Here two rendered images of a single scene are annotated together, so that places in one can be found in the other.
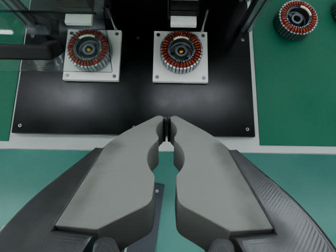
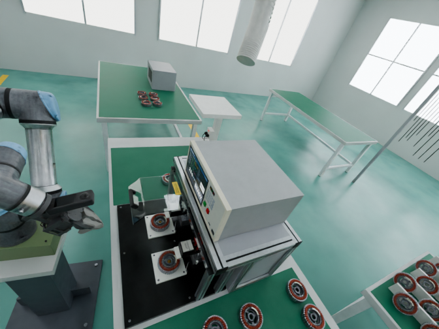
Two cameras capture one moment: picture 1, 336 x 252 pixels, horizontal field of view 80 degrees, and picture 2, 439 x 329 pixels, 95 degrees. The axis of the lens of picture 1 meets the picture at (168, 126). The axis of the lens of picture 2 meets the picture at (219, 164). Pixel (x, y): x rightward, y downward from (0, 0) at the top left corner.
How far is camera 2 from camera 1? 0.75 m
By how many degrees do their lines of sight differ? 48
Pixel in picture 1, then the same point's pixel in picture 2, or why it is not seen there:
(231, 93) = (153, 301)
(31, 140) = (114, 213)
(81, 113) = (129, 228)
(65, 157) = not seen: hidden behind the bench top
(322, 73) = not seen: outside the picture
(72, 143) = (113, 229)
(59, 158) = not seen: hidden behind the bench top
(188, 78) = (156, 271)
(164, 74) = (155, 258)
